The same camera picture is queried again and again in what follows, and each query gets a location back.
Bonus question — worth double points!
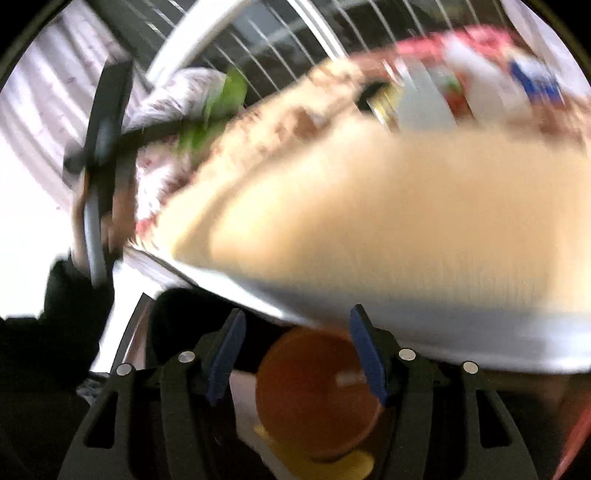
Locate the blue white milk carton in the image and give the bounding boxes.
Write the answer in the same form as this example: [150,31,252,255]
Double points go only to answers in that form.
[509,56,564,105]

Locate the white cylindrical jar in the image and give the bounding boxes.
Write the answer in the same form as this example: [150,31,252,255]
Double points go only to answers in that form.
[394,59,457,131]

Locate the floral plush blanket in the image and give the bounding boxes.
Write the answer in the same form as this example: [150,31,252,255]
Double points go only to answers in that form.
[138,25,591,375]

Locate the white curtain right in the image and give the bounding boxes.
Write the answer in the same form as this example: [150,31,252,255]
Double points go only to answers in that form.
[501,0,590,97]

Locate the colourful toy snack bag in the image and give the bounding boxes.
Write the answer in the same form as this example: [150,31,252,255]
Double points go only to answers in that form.
[356,62,473,131]

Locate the person left hand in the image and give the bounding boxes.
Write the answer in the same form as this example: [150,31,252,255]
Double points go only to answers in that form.
[71,167,136,285]

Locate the window with metal bars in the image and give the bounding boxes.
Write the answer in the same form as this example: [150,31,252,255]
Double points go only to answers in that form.
[89,0,509,103]

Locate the pink floral curtain left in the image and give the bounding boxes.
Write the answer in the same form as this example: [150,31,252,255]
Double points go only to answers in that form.
[1,1,126,207]

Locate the orange trash bin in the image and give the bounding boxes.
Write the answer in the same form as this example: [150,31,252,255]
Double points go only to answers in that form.
[256,328,383,460]

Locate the black sleeved left forearm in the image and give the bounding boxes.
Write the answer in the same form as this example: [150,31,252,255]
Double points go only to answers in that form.
[1,259,114,479]

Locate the red plastic bag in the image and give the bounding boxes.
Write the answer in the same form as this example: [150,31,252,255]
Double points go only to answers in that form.
[553,406,591,480]

